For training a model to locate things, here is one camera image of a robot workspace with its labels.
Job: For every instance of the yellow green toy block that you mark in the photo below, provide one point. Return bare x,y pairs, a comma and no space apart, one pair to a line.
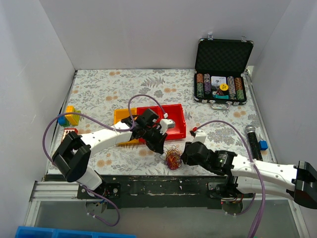
72,118

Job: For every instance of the black poker chip case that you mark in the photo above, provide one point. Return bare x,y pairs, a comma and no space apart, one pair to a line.
221,57

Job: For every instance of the white card deck box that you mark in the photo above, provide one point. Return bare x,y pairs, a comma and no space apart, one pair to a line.
218,80

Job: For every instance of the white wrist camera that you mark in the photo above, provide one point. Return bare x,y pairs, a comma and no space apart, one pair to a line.
165,125
199,136

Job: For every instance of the black microphone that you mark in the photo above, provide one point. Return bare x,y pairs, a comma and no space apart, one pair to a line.
250,131

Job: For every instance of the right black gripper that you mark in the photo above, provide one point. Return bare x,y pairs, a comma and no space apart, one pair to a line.
186,154

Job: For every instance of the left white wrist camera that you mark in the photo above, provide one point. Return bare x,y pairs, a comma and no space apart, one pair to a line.
165,125

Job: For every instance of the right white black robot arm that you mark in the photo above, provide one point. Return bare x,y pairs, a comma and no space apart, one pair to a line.
294,182

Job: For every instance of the small blue toy block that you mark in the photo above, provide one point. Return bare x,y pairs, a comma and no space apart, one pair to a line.
263,145

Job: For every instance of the red white toy block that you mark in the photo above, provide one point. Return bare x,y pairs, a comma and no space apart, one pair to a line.
68,130

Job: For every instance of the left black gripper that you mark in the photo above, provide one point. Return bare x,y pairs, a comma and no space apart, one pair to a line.
153,136

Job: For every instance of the blue plastic tray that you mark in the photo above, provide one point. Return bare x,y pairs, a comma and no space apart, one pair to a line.
36,232

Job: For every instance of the aluminium frame rail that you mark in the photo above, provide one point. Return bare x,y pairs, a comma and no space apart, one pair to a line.
51,191

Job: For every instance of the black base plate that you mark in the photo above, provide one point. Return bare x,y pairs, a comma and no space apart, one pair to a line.
162,191

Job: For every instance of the yellow plastic bin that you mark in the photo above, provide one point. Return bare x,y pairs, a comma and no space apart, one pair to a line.
120,114

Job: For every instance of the yellow round dealer button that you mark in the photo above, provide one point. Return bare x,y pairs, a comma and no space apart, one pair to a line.
224,87

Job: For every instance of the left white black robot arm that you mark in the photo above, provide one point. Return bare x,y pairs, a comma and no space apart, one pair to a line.
73,154

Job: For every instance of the blue green toy block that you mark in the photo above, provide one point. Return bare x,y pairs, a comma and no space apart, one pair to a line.
63,121

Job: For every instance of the colourful wire ball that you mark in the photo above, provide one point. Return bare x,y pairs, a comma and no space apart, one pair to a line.
172,158

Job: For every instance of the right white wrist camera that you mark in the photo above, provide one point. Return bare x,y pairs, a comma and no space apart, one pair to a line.
199,136

